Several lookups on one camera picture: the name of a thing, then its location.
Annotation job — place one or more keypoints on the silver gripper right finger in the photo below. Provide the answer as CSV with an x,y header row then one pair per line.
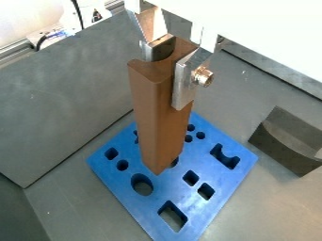
x,y
192,69

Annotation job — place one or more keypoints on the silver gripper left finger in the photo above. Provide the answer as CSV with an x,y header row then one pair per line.
x,y
157,42

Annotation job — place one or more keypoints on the brown arch-shaped peg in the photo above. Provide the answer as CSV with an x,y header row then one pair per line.
x,y
161,123

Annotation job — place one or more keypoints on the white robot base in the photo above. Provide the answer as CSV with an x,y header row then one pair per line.
x,y
81,14

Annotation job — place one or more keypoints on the dark grey arch block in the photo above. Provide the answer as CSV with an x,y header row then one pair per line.
x,y
290,141

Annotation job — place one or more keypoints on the dark grey rubber mat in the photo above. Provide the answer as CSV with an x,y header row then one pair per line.
x,y
62,95

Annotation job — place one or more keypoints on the blue block with shaped holes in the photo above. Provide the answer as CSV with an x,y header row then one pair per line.
x,y
176,203

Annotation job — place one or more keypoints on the aluminium frame rail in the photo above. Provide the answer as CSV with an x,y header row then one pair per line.
x,y
15,50

